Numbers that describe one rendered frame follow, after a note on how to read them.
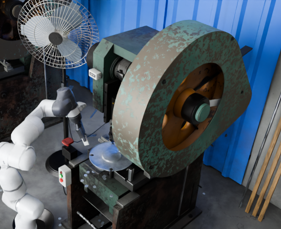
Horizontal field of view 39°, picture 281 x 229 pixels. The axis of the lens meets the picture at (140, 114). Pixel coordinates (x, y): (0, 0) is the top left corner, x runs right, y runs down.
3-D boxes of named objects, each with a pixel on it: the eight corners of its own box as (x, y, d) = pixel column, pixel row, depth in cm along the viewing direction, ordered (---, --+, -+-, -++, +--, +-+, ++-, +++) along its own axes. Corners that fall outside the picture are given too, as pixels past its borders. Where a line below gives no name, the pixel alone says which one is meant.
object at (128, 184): (132, 192, 243) (132, 185, 240) (87, 156, 269) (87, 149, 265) (164, 171, 262) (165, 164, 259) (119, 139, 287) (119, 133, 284)
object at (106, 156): (134, 143, 263) (134, 142, 263) (134, 172, 239) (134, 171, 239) (91, 141, 261) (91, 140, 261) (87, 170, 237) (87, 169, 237)
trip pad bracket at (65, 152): (71, 174, 271) (70, 152, 260) (62, 167, 276) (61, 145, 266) (77, 170, 275) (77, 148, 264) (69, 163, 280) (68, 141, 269)
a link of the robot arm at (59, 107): (52, 120, 221) (66, 121, 217) (42, 101, 214) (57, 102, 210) (68, 102, 234) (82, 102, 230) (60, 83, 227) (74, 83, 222)
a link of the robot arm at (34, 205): (36, 243, 213) (32, 212, 199) (11, 228, 220) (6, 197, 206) (50, 230, 221) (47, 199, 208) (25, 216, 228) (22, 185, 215)
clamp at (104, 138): (113, 152, 265) (114, 140, 259) (97, 141, 274) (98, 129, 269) (120, 149, 269) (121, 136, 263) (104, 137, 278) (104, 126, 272)
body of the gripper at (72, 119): (68, 111, 236) (73, 123, 241) (67, 119, 229) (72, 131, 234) (80, 108, 235) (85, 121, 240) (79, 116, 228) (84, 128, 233)
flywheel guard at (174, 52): (133, 204, 198) (147, 56, 153) (97, 175, 214) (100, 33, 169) (243, 129, 262) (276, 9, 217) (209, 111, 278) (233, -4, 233)
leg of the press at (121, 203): (118, 281, 263) (125, 183, 213) (107, 270, 269) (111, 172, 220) (201, 213, 320) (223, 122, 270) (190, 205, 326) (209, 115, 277)
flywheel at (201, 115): (185, 42, 158) (262, 47, 212) (149, 27, 169) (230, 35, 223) (138, 190, 184) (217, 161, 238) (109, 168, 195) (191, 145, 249)
